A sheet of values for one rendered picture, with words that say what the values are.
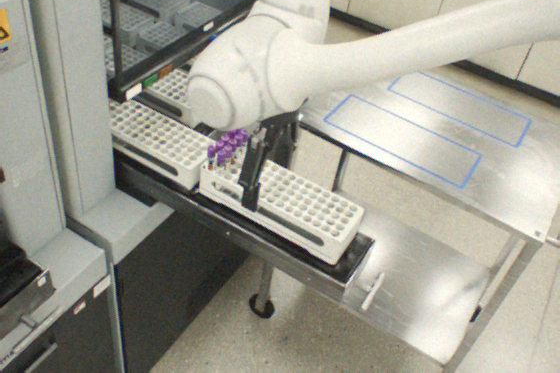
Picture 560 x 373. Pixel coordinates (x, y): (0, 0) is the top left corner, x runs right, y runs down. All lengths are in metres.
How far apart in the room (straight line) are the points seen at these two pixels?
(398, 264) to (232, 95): 1.22
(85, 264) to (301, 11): 0.61
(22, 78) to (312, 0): 0.44
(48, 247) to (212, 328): 0.86
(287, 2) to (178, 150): 0.46
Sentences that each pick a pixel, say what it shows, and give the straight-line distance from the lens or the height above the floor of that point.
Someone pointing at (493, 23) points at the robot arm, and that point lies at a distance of 0.72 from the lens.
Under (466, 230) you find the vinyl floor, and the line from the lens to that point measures 2.42.
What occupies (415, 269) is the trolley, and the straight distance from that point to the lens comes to 1.81.
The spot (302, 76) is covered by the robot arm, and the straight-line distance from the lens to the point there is 0.68.
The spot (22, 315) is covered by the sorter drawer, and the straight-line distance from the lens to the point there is 1.05.
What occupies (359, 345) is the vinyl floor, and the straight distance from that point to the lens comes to 1.94.
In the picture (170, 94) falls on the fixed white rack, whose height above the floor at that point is 0.86.
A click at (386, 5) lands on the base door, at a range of 3.40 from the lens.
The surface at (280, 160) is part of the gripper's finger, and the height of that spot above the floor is 0.90.
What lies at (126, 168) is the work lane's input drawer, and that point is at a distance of 1.19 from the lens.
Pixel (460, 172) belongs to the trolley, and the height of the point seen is 0.82.
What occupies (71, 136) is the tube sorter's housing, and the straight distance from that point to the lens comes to 1.05.
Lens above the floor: 1.61
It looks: 42 degrees down
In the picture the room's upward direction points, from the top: 10 degrees clockwise
